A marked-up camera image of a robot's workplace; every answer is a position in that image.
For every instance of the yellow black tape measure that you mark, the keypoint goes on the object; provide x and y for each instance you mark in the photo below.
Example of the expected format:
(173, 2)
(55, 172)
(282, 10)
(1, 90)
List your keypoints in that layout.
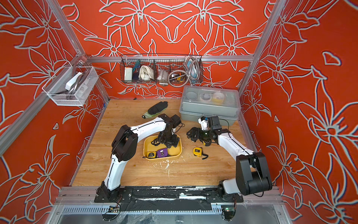
(151, 155)

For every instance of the purple tape measure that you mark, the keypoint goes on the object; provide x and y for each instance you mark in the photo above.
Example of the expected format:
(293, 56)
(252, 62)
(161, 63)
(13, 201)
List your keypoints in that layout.
(161, 153)

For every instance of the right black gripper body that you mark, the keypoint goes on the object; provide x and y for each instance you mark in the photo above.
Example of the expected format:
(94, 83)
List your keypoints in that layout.
(204, 136)

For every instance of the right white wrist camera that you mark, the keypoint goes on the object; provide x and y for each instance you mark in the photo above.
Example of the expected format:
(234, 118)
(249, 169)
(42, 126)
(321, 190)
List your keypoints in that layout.
(204, 123)

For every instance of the grey plastic lidded toolbox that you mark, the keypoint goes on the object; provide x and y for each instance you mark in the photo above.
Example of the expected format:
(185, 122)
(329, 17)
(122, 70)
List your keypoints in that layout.
(198, 101)

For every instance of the white cloth in basket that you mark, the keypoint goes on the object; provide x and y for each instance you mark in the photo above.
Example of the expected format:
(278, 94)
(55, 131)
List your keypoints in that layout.
(146, 73)

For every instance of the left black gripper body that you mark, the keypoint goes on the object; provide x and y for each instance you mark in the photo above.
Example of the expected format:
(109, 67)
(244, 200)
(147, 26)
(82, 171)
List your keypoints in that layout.
(170, 138)

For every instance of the white box in basket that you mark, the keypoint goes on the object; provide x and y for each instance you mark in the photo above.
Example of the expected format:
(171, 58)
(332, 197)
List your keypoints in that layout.
(128, 74)

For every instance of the white wire side basket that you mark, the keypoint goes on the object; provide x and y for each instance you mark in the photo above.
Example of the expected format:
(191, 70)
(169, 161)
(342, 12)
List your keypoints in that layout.
(80, 91)

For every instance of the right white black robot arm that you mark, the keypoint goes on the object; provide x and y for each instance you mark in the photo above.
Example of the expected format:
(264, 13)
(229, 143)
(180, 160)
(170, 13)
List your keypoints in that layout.
(252, 174)

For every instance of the white adapter in side basket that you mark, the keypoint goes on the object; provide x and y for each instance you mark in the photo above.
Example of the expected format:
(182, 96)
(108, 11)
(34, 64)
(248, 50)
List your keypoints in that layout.
(72, 81)

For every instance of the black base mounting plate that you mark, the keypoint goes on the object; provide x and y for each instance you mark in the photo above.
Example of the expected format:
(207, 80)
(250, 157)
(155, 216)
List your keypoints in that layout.
(210, 194)

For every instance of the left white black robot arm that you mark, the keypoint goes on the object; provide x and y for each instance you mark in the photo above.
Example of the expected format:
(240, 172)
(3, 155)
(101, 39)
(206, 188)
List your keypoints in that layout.
(124, 148)

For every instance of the yellow plastic storage tray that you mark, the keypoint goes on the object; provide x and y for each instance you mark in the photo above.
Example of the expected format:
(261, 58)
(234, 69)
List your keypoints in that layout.
(173, 152)

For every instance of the black wire wall basket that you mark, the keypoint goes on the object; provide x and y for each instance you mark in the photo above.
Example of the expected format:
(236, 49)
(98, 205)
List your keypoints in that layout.
(169, 69)

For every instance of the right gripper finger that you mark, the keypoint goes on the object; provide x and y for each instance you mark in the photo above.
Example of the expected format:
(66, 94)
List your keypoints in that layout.
(191, 132)
(192, 138)

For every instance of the black green work glove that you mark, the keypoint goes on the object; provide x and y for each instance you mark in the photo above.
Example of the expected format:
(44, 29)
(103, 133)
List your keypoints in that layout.
(155, 109)

